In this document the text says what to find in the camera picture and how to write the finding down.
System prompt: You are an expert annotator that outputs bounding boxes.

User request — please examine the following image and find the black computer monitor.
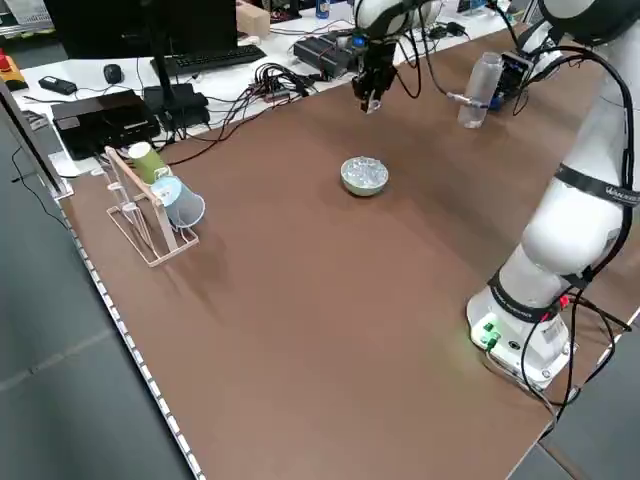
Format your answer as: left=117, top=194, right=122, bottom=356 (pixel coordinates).
left=43, top=0, right=239, bottom=126

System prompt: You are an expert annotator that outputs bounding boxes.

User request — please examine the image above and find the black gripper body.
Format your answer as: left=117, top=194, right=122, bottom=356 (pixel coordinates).
left=492, top=49, right=531, bottom=109
left=359, top=39, right=399, bottom=79

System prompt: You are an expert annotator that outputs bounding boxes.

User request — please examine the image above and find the black desk cable bundle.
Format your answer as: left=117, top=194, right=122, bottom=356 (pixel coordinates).
left=164, top=62, right=321, bottom=146

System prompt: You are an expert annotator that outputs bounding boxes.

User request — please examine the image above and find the black keyboard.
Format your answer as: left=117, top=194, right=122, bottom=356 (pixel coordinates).
left=162, top=45, right=269, bottom=76

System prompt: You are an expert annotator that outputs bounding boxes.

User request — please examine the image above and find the small black handheld device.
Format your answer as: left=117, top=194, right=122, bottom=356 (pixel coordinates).
left=38, top=74, right=78, bottom=95

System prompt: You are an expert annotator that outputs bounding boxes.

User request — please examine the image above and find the wooden cup rack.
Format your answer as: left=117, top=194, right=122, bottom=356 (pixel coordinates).
left=92, top=145, right=201, bottom=269

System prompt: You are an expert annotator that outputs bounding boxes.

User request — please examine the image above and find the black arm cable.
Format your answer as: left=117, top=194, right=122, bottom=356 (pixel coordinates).
left=519, top=44, right=636, bottom=416

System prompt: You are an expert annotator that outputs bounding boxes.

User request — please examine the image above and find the black flat device box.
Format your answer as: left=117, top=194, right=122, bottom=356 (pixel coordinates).
left=51, top=89, right=161, bottom=161

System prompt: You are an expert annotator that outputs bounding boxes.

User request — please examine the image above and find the transparent plastic bottle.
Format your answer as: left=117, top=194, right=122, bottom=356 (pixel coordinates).
left=457, top=51, right=505, bottom=130

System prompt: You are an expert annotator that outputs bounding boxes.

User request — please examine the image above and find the blue grey patterned cup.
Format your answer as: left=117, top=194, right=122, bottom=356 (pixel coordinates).
left=149, top=175, right=206, bottom=230

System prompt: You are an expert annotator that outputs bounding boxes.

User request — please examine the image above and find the black ribbed power unit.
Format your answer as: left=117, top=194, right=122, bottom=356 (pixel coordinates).
left=293, top=32, right=364, bottom=81

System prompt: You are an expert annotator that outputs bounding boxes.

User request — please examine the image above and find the pale green bowl of ice cubes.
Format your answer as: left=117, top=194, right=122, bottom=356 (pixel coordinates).
left=340, top=155, right=391, bottom=198

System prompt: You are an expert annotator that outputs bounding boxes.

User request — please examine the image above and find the red emergency stop button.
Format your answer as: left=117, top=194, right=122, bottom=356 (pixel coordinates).
left=0, top=49, right=24, bottom=91

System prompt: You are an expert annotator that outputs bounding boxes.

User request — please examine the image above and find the cardboard box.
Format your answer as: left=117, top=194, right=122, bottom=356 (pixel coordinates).
left=235, top=3, right=271, bottom=39

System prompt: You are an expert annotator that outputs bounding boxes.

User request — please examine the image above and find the green paper cup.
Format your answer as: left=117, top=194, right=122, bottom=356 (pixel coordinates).
left=127, top=141, right=166, bottom=184

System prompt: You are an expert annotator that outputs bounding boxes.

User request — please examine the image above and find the aluminium frame post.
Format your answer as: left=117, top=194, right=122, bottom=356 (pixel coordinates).
left=0, top=79, right=74, bottom=201

